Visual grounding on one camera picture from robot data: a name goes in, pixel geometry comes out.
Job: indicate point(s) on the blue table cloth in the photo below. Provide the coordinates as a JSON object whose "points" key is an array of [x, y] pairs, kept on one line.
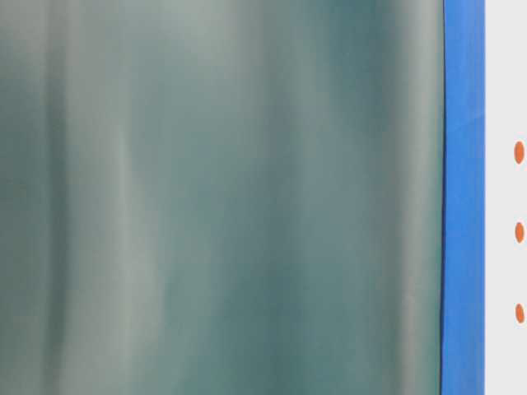
{"points": [[462, 333]]}

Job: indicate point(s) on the white board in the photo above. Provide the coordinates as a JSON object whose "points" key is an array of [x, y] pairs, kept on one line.
{"points": [[505, 222]]}

